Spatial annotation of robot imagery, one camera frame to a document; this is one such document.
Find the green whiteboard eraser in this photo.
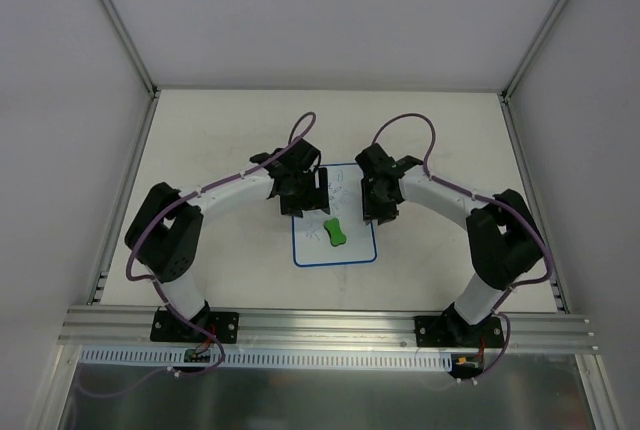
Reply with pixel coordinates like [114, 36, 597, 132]
[323, 217, 347, 247]

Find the blue framed small whiteboard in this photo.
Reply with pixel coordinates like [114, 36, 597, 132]
[291, 162, 378, 268]

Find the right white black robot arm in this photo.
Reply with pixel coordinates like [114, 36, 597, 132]
[355, 143, 545, 346]

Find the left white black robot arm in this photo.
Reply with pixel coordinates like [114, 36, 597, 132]
[124, 139, 330, 341]

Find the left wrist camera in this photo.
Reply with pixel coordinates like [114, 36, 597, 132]
[281, 139, 321, 172]

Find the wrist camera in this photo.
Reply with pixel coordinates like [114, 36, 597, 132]
[355, 143, 396, 177]
[281, 139, 321, 172]

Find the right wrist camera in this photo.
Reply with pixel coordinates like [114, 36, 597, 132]
[355, 143, 396, 177]

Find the aluminium mounting rail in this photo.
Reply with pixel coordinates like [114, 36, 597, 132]
[57, 305, 600, 354]

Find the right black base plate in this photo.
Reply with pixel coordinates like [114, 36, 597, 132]
[414, 315, 504, 349]

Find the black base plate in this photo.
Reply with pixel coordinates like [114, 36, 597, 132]
[149, 305, 239, 344]
[414, 315, 504, 349]

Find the white slotted cable duct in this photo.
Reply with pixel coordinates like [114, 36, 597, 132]
[79, 345, 453, 373]

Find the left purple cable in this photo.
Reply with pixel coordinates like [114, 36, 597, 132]
[74, 110, 317, 398]

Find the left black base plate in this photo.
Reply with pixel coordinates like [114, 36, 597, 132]
[149, 305, 239, 344]

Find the right aluminium frame post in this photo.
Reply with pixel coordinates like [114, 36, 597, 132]
[500, 0, 571, 102]

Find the aluminium frame post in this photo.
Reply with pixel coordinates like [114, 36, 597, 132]
[500, 0, 571, 102]
[97, 0, 157, 98]

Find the left aluminium frame post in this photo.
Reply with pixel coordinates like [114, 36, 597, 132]
[97, 0, 157, 98]

